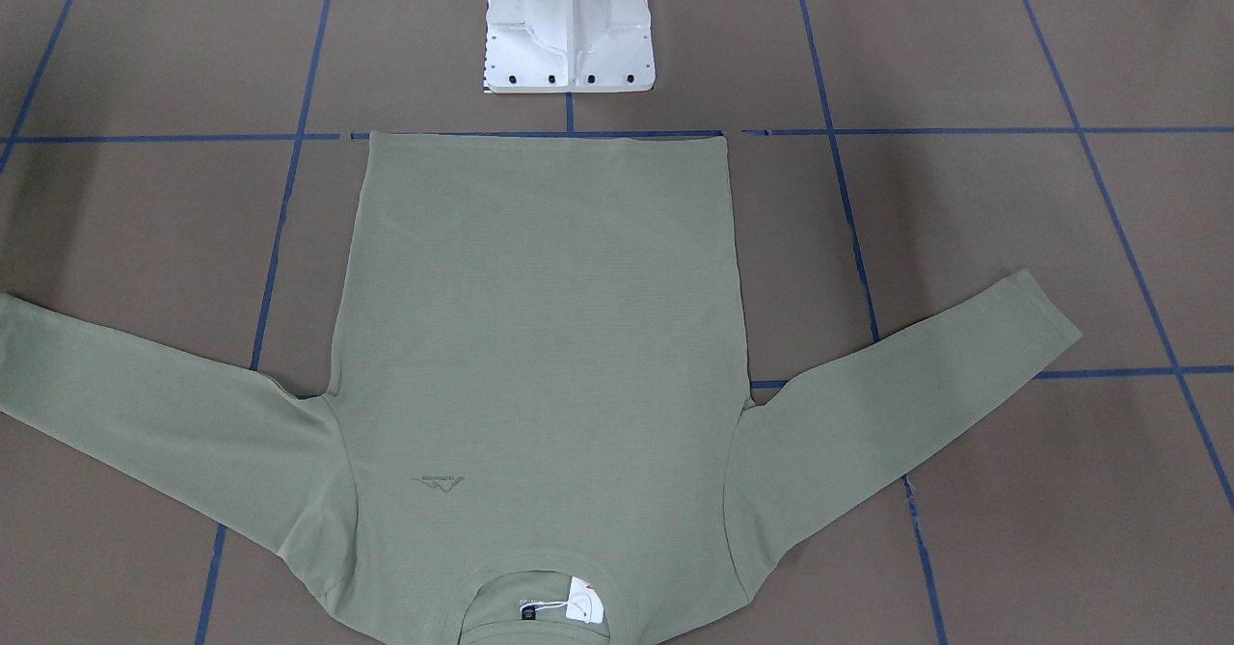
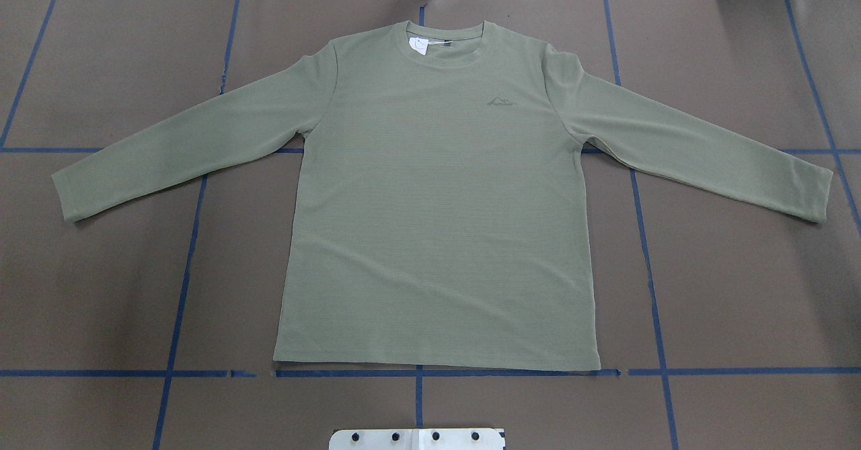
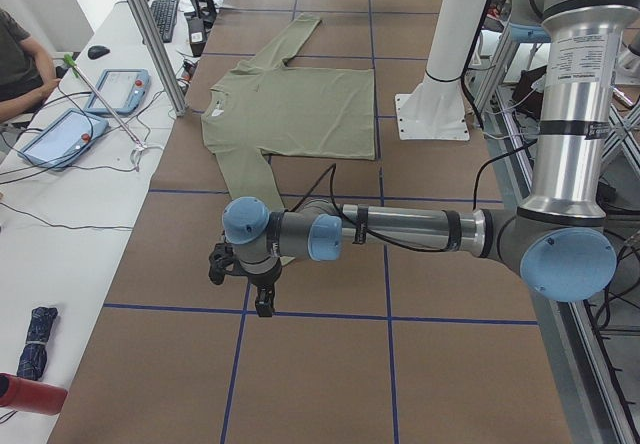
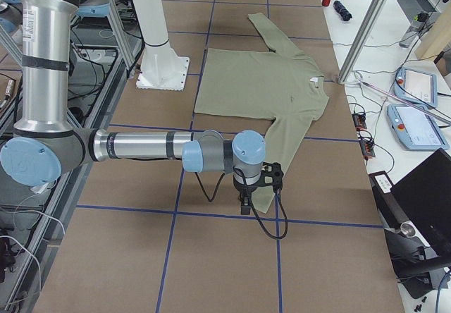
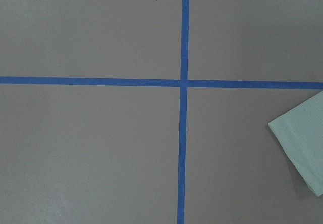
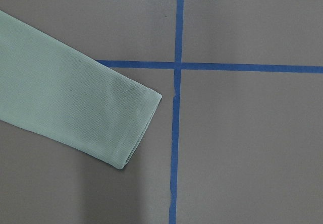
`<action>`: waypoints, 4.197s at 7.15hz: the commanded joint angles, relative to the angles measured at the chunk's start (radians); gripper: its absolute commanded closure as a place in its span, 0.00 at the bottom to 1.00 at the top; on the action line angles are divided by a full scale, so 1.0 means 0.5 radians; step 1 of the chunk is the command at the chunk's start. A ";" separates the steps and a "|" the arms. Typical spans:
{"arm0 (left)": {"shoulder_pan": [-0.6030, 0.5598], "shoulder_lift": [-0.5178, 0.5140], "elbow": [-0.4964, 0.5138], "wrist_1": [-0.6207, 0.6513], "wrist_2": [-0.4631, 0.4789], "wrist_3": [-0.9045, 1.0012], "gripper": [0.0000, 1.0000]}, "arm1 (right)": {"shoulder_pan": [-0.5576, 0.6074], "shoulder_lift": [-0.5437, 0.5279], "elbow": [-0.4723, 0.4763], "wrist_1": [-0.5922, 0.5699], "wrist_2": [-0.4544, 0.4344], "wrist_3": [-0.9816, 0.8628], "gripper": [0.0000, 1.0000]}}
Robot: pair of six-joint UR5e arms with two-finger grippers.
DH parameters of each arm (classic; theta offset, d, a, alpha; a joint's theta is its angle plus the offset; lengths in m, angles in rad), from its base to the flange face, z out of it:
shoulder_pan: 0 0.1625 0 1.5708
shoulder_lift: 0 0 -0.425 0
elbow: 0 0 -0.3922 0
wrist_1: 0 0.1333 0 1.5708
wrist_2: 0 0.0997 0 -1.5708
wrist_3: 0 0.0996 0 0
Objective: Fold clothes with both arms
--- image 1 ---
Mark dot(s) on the olive green long-sleeve shirt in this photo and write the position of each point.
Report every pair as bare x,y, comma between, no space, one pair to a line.
538,372

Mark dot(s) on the white paper hang tag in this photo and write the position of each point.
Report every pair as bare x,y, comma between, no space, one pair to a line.
584,603

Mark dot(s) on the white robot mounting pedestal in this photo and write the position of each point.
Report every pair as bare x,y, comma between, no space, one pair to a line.
568,46

